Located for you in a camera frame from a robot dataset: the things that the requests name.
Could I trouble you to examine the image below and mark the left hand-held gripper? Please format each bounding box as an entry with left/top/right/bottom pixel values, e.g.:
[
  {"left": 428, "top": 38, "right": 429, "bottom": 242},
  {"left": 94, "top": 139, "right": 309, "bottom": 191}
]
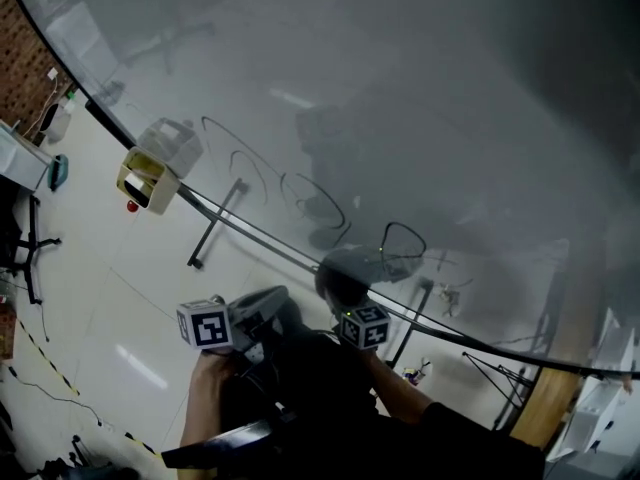
[{"left": 176, "top": 284, "right": 292, "bottom": 365}]

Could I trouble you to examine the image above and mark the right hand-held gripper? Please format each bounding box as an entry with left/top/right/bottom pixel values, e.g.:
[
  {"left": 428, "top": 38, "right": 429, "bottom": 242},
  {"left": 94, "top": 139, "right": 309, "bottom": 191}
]
[{"left": 339, "top": 303, "right": 392, "bottom": 351}]

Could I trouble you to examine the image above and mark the whiteboard with black frame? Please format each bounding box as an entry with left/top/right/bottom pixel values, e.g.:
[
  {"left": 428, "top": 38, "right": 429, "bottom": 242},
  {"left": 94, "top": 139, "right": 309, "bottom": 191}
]
[{"left": 4, "top": 0, "right": 640, "bottom": 382}]

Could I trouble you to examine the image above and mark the person's right forearm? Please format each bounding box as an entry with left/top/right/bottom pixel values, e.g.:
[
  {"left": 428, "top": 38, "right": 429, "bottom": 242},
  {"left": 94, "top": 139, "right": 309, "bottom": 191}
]
[{"left": 359, "top": 346, "right": 437, "bottom": 425}]

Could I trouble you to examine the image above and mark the person's left forearm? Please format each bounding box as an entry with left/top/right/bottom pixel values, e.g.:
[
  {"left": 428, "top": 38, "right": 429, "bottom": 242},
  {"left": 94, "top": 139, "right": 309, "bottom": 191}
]
[{"left": 178, "top": 346, "right": 242, "bottom": 452}]

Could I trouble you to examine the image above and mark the black whiteboard stand leg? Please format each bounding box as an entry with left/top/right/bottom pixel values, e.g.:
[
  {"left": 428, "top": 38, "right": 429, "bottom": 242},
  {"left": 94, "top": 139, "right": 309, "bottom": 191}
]
[
  {"left": 392, "top": 276, "right": 434, "bottom": 370},
  {"left": 461, "top": 350, "right": 540, "bottom": 430},
  {"left": 186, "top": 177, "right": 250, "bottom": 270}
]

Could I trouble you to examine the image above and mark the small spray bottle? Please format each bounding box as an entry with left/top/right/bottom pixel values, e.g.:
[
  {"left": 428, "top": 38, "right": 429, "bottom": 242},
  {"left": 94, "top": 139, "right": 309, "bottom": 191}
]
[{"left": 401, "top": 356, "right": 434, "bottom": 386}]

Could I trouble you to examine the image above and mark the person's black clothing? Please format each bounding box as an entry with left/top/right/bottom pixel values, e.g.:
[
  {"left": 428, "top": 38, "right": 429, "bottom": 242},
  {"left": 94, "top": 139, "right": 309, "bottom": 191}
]
[{"left": 218, "top": 312, "right": 547, "bottom": 480}]

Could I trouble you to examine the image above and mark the black and white board eraser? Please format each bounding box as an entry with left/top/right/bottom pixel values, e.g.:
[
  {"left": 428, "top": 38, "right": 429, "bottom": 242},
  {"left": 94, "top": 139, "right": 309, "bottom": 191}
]
[{"left": 122, "top": 172, "right": 153, "bottom": 209}]

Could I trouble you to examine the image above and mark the beige marker holder box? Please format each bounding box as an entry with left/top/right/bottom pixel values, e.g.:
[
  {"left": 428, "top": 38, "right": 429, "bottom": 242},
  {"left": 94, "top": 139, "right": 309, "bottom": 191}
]
[{"left": 116, "top": 146, "right": 182, "bottom": 216}]

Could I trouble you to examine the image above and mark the yellow and black floor tape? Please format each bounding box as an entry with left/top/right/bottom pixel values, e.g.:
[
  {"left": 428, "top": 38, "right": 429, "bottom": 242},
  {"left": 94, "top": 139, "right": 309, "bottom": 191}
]
[{"left": 13, "top": 316, "right": 162, "bottom": 458}]

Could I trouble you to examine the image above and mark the black tripod stand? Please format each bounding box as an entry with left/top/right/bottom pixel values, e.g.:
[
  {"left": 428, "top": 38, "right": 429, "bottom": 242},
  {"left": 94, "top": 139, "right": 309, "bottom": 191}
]
[{"left": 8, "top": 194, "right": 63, "bottom": 306}]

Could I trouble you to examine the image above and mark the wooden panel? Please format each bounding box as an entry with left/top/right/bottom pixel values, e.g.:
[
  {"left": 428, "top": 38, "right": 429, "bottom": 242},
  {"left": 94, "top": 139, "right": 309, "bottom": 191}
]
[{"left": 508, "top": 365, "right": 585, "bottom": 450}]

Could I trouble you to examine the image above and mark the white shelf unit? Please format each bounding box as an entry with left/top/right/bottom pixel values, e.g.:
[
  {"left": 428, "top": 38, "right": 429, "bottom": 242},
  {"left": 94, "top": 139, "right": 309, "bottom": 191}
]
[{"left": 543, "top": 306, "right": 640, "bottom": 470}]

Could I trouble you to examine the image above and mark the white table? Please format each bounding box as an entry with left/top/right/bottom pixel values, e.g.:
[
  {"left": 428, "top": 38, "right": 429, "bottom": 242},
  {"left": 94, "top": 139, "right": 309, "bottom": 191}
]
[{"left": 0, "top": 119, "right": 54, "bottom": 193}]

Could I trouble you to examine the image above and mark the white plastic jug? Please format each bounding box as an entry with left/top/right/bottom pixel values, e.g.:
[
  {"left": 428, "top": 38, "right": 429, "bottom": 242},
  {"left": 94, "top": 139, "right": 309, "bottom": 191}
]
[{"left": 42, "top": 98, "right": 77, "bottom": 143}]

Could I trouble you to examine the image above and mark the black floor cable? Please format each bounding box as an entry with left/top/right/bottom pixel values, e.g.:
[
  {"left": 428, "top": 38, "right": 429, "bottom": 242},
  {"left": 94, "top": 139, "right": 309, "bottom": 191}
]
[{"left": 6, "top": 365, "right": 117, "bottom": 430}]

